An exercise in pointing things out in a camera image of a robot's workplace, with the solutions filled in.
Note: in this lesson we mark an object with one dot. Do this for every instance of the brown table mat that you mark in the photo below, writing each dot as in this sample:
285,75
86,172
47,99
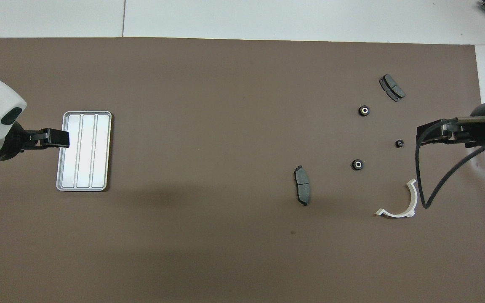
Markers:
225,105

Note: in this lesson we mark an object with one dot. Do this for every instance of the white curved plastic bracket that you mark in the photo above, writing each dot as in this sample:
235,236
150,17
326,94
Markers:
413,193

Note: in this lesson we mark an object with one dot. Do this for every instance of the dark grey brake pad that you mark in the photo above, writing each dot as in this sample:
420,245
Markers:
302,187
393,88

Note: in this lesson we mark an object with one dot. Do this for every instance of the small black bearing gear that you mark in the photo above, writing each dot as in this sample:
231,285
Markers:
399,143

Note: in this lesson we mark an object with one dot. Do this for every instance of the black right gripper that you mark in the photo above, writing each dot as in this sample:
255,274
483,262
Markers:
478,130

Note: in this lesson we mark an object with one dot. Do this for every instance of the silver metal tray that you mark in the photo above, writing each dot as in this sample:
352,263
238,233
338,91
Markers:
86,168

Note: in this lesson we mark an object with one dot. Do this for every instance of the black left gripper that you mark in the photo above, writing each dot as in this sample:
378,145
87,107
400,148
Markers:
13,143

